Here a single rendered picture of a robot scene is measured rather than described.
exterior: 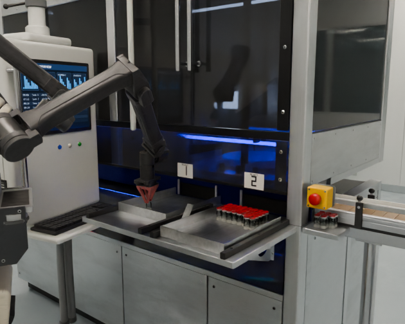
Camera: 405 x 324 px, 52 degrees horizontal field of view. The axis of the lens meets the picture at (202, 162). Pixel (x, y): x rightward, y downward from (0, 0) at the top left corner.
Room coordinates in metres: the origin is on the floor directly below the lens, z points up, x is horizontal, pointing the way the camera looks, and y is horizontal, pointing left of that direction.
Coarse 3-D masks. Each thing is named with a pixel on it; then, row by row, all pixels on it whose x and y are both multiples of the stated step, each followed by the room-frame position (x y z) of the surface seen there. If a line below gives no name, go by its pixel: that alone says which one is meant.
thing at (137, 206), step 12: (156, 192) 1.77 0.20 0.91; (168, 192) 1.83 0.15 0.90; (120, 204) 1.59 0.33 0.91; (132, 204) 1.66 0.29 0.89; (144, 204) 1.68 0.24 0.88; (156, 204) 1.68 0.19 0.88; (168, 204) 1.68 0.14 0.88; (180, 204) 1.68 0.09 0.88; (204, 204) 1.62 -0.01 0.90; (216, 204) 1.68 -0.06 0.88; (144, 216) 1.51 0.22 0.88; (156, 216) 1.47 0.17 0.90; (168, 216) 1.45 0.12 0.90
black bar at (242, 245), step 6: (282, 222) 1.38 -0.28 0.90; (288, 222) 1.41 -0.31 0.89; (270, 228) 1.32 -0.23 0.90; (276, 228) 1.34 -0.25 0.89; (258, 234) 1.27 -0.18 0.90; (264, 234) 1.28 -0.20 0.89; (270, 234) 1.31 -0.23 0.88; (246, 240) 1.21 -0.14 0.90; (252, 240) 1.22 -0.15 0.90; (258, 240) 1.25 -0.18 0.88; (234, 246) 1.16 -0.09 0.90; (240, 246) 1.17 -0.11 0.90; (246, 246) 1.20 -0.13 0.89; (222, 252) 1.12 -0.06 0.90; (228, 252) 1.12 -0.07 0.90; (234, 252) 1.14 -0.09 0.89; (222, 258) 1.11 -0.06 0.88
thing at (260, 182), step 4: (244, 172) 1.54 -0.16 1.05; (248, 172) 1.53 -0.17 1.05; (244, 176) 1.54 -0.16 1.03; (248, 176) 1.53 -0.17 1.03; (256, 176) 1.50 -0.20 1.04; (260, 176) 1.49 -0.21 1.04; (244, 180) 1.54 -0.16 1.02; (248, 180) 1.53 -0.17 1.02; (256, 180) 1.50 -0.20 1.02; (260, 180) 1.49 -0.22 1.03; (244, 184) 1.54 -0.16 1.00; (248, 184) 1.53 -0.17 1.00; (256, 184) 1.50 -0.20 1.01; (260, 184) 1.49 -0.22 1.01; (252, 188) 1.52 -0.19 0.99; (256, 188) 1.50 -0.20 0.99; (260, 188) 1.49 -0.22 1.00
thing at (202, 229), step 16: (176, 224) 1.36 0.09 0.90; (192, 224) 1.42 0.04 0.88; (208, 224) 1.42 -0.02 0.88; (224, 224) 1.42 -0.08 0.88; (272, 224) 1.36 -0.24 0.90; (176, 240) 1.26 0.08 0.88; (192, 240) 1.22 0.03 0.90; (208, 240) 1.18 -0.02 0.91; (224, 240) 1.26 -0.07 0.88; (240, 240) 1.21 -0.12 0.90
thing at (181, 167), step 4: (180, 164) 1.74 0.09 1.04; (184, 164) 1.72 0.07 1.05; (188, 164) 1.71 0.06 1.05; (180, 168) 1.74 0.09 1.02; (184, 168) 1.72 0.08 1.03; (188, 168) 1.71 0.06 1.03; (192, 168) 1.70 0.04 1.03; (180, 172) 1.74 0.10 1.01; (184, 172) 1.72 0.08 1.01; (188, 172) 1.71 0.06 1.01; (192, 172) 1.70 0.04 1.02; (180, 176) 1.74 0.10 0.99; (184, 176) 1.72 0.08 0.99; (188, 176) 1.71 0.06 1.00; (192, 176) 1.70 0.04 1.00
